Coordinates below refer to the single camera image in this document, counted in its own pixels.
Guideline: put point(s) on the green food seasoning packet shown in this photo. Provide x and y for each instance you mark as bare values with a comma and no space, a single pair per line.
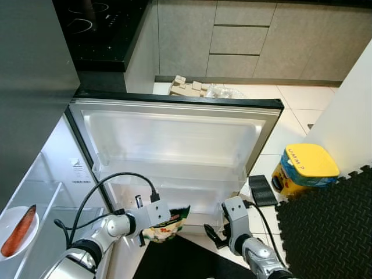
171,226

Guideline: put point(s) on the grey freezer door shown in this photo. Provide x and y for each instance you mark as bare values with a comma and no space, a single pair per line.
29,87

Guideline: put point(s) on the clear plastic bag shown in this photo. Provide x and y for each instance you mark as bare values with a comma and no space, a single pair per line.
224,92

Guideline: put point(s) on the yellow lidded container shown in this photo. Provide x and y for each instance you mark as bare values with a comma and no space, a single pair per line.
308,168

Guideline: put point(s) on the black foam floor mat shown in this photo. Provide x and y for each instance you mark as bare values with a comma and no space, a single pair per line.
325,232

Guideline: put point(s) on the orange carrot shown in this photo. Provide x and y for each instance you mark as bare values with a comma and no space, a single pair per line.
17,232

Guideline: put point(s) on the glass fridge shelf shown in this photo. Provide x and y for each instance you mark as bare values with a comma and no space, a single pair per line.
58,221

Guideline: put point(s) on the grey kitchen cabinets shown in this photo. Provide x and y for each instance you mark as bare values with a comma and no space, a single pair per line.
261,35

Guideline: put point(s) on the black ribbed pad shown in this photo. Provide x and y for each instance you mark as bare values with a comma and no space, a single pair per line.
263,190

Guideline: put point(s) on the clear fridge door bin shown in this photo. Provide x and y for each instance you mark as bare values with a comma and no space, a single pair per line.
192,197

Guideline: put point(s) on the black induction cooktop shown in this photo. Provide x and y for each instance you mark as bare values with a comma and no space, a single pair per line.
99,29

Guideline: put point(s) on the white bowl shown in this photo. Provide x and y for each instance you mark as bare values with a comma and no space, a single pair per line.
35,229

